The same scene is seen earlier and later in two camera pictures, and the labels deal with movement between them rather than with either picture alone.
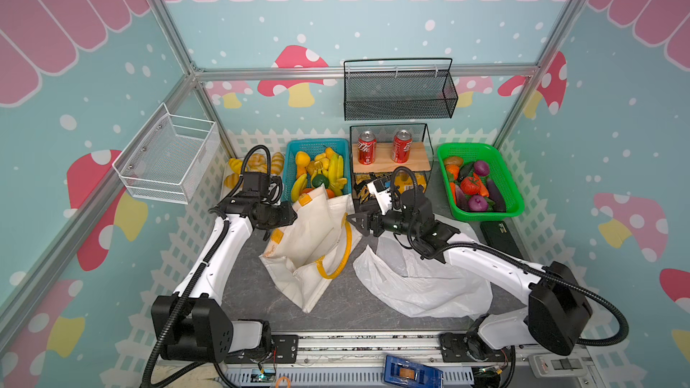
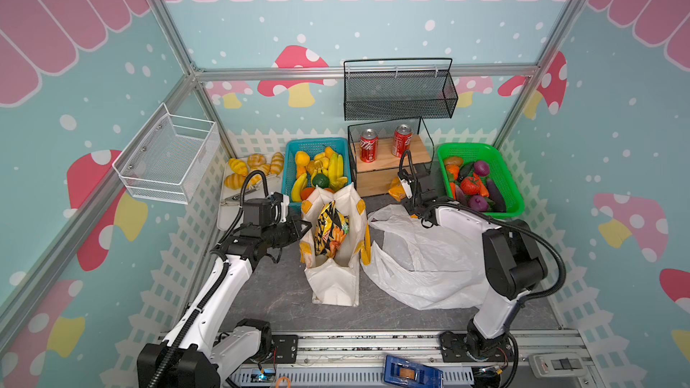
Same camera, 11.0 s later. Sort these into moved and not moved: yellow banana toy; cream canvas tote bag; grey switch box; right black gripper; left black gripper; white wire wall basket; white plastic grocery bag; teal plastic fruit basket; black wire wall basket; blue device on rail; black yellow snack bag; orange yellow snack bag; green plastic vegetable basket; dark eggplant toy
Moved: white plastic grocery bag; black yellow snack bag; right black gripper; cream canvas tote bag; left black gripper; orange yellow snack bag
Not moved: yellow banana toy; grey switch box; dark eggplant toy; blue device on rail; black wire wall basket; green plastic vegetable basket; teal plastic fruit basket; white wire wall basket
